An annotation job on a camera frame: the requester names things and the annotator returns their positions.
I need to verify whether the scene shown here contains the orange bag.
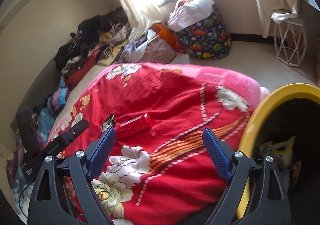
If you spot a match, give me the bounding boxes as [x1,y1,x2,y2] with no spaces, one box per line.
[149,23,186,54]

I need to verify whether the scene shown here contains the yellow rimmed black trash bin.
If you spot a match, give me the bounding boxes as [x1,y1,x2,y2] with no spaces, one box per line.
[239,83,319,224]

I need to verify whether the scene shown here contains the dinosaur print laundry basket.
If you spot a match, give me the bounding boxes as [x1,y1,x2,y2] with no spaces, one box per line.
[175,3,232,59]

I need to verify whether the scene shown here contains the white wire side table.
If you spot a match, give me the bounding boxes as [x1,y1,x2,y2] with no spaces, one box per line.
[273,18,307,68]

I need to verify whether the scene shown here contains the red transparent lighter case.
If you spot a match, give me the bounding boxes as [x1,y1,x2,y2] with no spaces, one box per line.
[116,113,153,138]

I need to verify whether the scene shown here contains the pile of dark clothes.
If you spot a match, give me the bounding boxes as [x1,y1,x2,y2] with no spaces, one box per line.
[54,7,131,75]

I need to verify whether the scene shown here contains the red floral blanket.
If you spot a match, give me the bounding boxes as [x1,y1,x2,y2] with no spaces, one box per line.
[49,63,268,224]

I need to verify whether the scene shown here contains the floral patterned cushion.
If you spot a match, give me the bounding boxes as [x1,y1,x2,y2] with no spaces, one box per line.
[139,37,176,64]

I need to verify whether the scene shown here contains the trash inside bin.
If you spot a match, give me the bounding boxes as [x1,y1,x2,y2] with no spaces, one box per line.
[259,136,302,183]

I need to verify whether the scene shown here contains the white clothes in basket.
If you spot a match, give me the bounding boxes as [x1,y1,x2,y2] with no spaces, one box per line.
[167,0,214,32]

